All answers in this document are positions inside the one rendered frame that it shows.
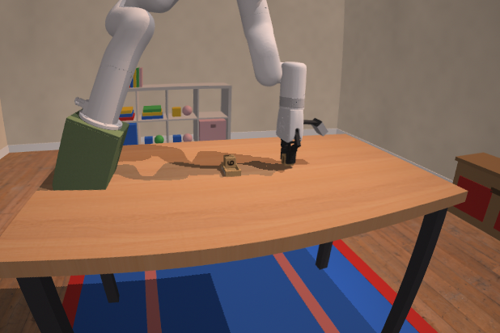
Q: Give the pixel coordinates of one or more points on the tan number cube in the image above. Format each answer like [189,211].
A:
[229,161]
[284,161]

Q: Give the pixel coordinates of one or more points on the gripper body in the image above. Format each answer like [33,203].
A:
[289,119]

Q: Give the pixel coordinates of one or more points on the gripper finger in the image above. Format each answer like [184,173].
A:
[284,147]
[292,149]

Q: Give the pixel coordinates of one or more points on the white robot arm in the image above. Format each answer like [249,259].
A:
[134,26]

